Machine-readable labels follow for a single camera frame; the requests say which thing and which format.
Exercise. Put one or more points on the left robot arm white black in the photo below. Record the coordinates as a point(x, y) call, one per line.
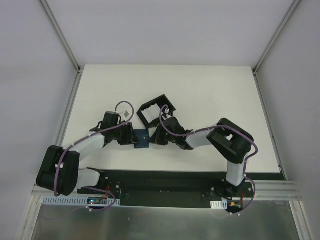
point(60, 169)

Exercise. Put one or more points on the left white cable duct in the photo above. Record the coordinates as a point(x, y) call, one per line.
point(80, 201)

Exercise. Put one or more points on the left aluminium frame post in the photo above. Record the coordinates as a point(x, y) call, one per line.
point(59, 34)

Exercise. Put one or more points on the black plastic card rack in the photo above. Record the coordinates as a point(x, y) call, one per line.
point(149, 113)

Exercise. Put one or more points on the white cable duct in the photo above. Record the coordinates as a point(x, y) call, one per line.
point(219, 205)
point(80, 201)

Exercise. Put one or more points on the blue leather card holder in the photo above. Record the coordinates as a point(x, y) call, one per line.
point(143, 136)

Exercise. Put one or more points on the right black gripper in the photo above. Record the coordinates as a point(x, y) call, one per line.
point(157, 135)

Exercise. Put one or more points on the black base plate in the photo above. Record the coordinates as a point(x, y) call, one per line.
point(168, 189)

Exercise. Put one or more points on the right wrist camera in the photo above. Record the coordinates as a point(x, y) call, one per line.
point(165, 112)

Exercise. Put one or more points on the aluminium frame post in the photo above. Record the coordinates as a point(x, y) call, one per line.
point(294, 5)
point(59, 34)

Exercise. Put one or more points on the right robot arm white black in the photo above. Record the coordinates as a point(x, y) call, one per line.
point(231, 141)

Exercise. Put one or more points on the right white cable duct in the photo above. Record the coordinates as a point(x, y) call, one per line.
point(219, 205)

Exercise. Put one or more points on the right aluminium frame post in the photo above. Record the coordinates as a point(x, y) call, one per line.
point(294, 5)

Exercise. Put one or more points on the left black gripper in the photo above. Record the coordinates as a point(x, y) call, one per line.
point(127, 133)

